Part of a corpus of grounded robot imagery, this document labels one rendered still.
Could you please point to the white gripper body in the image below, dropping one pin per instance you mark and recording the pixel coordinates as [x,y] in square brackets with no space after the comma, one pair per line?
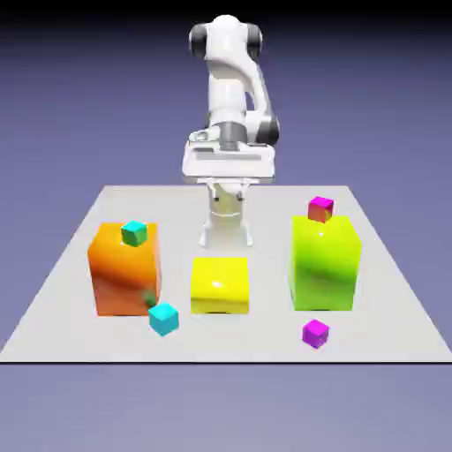
[229,167]

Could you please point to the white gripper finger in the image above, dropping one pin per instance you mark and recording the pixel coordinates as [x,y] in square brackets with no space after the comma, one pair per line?
[212,192]
[241,192]

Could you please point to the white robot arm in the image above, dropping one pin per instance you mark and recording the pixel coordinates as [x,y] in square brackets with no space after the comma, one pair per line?
[226,63]

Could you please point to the small magenta cube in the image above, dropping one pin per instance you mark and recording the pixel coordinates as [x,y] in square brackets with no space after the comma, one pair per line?
[315,333]
[320,209]

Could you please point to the small cyan cube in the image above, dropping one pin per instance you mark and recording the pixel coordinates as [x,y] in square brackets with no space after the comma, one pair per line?
[134,233]
[163,319]

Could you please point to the large yellow box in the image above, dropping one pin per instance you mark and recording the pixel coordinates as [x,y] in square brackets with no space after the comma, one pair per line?
[219,286]

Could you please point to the large lime green box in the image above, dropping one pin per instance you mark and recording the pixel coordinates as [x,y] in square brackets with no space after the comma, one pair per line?
[323,268]

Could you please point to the large orange box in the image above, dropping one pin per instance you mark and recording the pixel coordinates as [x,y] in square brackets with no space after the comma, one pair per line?
[123,275]

